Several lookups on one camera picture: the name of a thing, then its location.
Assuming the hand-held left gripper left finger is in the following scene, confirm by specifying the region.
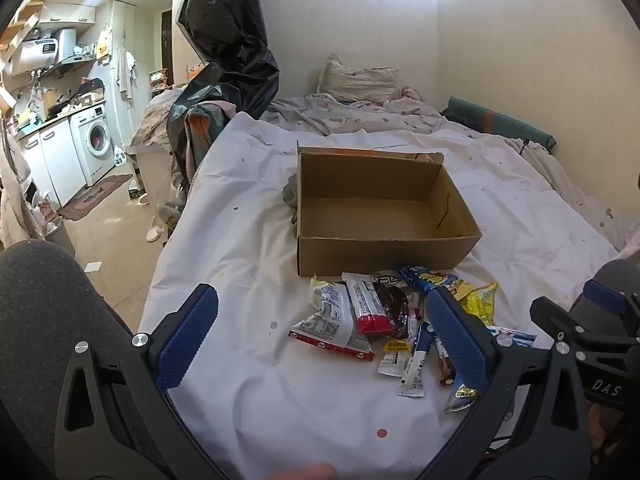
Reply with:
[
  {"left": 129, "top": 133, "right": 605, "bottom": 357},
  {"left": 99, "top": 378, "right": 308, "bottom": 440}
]
[{"left": 52, "top": 282, "right": 226, "bottom": 480}]

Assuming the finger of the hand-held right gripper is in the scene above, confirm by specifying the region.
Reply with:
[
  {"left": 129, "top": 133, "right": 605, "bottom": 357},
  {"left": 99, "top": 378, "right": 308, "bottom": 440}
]
[
  {"left": 529, "top": 296, "right": 640, "bottom": 361},
  {"left": 582, "top": 279, "right": 640, "bottom": 333}
]

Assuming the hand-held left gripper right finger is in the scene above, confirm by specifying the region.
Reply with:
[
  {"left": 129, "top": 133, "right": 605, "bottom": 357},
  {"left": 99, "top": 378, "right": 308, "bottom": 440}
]
[{"left": 420, "top": 285, "right": 593, "bottom": 480}]

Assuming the blue castle-print snack packet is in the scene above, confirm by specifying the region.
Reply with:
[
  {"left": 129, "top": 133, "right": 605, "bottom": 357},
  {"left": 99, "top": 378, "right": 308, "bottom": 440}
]
[{"left": 485, "top": 325, "right": 538, "bottom": 348}]

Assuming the blue yellow bear snack packet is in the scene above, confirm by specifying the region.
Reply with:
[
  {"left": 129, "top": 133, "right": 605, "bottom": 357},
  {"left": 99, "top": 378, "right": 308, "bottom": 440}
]
[{"left": 398, "top": 265, "right": 473, "bottom": 306}]

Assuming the red and dark snack packet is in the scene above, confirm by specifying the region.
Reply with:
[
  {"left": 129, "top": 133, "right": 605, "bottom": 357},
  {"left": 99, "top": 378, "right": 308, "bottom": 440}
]
[{"left": 341, "top": 272, "right": 411, "bottom": 340}]

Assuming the white black-print snack packet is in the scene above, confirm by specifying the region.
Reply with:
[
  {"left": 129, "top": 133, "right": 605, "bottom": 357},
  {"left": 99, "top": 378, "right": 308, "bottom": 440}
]
[{"left": 372, "top": 270, "right": 411, "bottom": 288}]

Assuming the cardboard box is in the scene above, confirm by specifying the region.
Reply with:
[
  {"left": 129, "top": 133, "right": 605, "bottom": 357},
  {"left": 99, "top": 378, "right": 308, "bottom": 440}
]
[{"left": 296, "top": 141, "right": 483, "bottom": 278}]

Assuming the person's right hand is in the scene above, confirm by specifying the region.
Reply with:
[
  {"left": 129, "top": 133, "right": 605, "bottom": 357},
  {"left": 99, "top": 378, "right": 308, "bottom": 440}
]
[{"left": 587, "top": 402, "right": 611, "bottom": 466}]

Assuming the person's left hand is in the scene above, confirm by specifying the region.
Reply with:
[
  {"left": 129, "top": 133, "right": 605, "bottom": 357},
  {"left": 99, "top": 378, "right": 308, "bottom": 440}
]
[{"left": 270, "top": 462, "right": 337, "bottom": 480}]

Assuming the person's right leg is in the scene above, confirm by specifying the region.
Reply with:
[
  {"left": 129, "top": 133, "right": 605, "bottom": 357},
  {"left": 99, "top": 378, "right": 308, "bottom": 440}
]
[{"left": 575, "top": 257, "right": 640, "bottom": 311}]

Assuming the person's leg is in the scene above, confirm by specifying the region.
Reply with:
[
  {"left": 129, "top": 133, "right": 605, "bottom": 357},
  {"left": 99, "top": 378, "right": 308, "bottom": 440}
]
[
  {"left": 575, "top": 257, "right": 640, "bottom": 311},
  {"left": 0, "top": 240, "right": 166, "bottom": 480}
]

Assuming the brown snack bar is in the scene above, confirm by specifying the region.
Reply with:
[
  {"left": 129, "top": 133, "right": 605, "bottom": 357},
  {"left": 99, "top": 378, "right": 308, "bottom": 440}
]
[{"left": 432, "top": 337, "right": 457, "bottom": 387}]

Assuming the pink snack packet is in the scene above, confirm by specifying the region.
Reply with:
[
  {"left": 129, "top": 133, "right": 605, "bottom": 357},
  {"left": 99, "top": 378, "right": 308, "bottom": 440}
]
[{"left": 407, "top": 292, "right": 423, "bottom": 341}]

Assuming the white and blue stick sachet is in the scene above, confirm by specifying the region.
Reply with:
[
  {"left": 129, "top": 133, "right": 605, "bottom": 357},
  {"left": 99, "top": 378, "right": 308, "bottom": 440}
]
[{"left": 397, "top": 322, "right": 433, "bottom": 400}]

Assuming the gold-ended snack packet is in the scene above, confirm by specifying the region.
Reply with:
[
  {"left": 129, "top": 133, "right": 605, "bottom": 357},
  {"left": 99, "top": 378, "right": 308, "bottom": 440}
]
[{"left": 444, "top": 382, "right": 481, "bottom": 414}]

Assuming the small white yellow-label sachet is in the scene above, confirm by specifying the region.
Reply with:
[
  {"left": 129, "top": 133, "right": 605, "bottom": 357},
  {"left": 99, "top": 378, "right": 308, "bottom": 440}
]
[{"left": 377, "top": 337, "right": 416, "bottom": 378}]

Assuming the white red-edged snack packet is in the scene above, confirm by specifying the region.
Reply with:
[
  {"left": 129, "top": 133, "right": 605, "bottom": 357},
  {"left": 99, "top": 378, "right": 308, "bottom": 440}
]
[{"left": 287, "top": 276, "right": 376, "bottom": 361}]

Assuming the person's left leg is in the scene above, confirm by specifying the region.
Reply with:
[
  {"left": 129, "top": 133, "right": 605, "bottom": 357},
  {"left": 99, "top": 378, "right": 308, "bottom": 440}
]
[{"left": 0, "top": 240, "right": 166, "bottom": 480}]

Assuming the grey trash bin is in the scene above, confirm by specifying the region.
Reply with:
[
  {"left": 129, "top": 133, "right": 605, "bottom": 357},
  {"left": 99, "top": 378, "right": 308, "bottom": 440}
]
[{"left": 44, "top": 215, "right": 76, "bottom": 256}]

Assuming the brown floor mat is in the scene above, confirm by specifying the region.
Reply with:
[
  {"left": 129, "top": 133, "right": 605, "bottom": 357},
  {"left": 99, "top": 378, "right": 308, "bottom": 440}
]
[{"left": 56, "top": 174, "right": 135, "bottom": 222}]

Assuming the grey cloth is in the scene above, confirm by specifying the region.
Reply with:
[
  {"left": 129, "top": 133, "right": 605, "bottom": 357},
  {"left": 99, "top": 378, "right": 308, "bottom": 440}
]
[{"left": 282, "top": 172, "right": 301, "bottom": 226}]

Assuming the green folded mat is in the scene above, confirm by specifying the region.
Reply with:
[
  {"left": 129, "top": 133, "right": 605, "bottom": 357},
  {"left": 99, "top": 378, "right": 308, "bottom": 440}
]
[{"left": 440, "top": 95, "right": 557, "bottom": 153}]

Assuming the clothes pile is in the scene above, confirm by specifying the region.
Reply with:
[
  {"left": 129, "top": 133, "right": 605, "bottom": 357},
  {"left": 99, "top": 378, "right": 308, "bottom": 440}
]
[{"left": 167, "top": 100, "right": 236, "bottom": 201}]

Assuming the white washing machine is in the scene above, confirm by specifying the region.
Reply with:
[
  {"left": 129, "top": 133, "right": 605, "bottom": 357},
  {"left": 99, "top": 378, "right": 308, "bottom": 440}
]
[{"left": 69, "top": 102, "right": 117, "bottom": 187}]

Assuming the white kitchen cabinet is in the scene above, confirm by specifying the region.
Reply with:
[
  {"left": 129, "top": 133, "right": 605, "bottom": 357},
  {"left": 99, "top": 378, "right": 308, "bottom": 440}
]
[{"left": 15, "top": 120, "right": 88, "bottom": 206}]

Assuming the white hanging robe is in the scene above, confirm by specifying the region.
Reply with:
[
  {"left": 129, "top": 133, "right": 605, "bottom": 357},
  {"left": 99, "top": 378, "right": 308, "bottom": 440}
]
[{"left": 0, "top": 125, "right": 36, "bottom": 251}]

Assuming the floral quilt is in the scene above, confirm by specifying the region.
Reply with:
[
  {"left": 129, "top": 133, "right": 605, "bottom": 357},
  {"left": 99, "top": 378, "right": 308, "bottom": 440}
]
[{"left": 260, "top": 85, "right": 451, "bottom": 136}]

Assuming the white garment on door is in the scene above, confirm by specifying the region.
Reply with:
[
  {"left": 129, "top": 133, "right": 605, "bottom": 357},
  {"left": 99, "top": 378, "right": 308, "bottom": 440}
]
[{"left": 116, "top": 50, "right": 137, "bottom": 101}]

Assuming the floral pillow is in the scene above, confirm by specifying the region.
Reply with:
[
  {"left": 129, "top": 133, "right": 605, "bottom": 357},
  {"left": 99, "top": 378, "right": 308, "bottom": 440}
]
[{"left": 317, "top": 53, "right": 401, "bottom": 106}]

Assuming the black plastic bag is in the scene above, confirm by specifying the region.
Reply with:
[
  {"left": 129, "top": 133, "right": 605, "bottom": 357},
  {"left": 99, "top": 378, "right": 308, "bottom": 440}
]
[{"left": 167, "top": 0, "right": 281, "bottom": 171}]

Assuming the silver range hood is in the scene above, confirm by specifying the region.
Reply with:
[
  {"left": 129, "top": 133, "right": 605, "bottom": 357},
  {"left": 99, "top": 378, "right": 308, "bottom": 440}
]
[{"left": 52, "top": 27, "right": 98, "bottom": 68}]

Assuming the white water heater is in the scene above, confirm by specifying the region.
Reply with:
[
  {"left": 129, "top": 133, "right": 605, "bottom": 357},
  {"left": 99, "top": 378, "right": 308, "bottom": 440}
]
[{"left": 7, "top": 35, "right": 58, "bottom": 73}]

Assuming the wooden stair shelf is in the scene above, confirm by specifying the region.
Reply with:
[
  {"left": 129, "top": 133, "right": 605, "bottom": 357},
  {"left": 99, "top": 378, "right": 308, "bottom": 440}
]
[{"left": 0, "top": 0, "right": 61, "bottom": 66}]

